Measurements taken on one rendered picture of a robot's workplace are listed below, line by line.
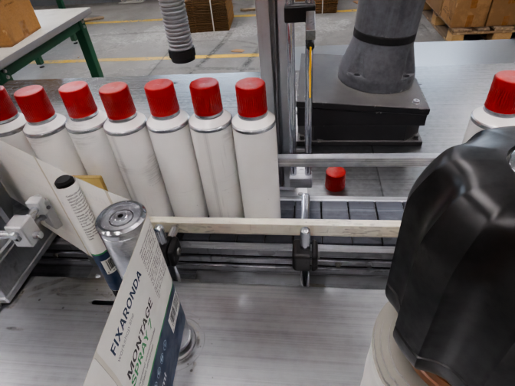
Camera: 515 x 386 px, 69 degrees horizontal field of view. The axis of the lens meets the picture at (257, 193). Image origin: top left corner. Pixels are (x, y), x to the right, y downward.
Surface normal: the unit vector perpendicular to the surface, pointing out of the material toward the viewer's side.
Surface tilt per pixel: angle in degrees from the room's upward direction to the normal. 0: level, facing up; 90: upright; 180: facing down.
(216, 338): 0
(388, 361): 2
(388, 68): 73
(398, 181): 0
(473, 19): 93
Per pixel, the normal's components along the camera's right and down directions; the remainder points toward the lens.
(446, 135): -0.07, -0.77
